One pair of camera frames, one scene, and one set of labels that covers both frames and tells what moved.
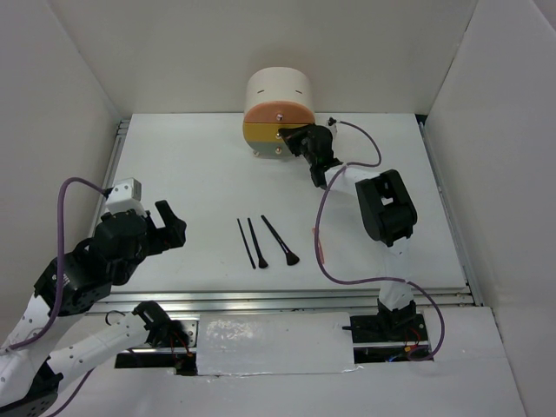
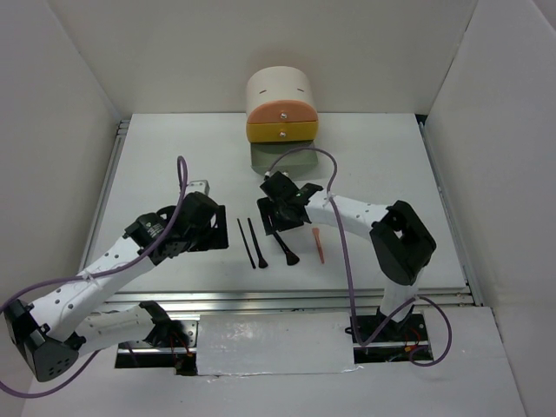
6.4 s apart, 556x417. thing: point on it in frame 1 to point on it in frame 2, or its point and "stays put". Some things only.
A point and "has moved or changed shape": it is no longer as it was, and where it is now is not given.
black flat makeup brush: [262, 264] stays put
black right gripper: [296, 134] to [268, 206]
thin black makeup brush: [246, 244] stays put
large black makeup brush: [292, 258] stays put
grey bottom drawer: [271, 149] has moved or changed shape
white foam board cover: [245, 344] stays put
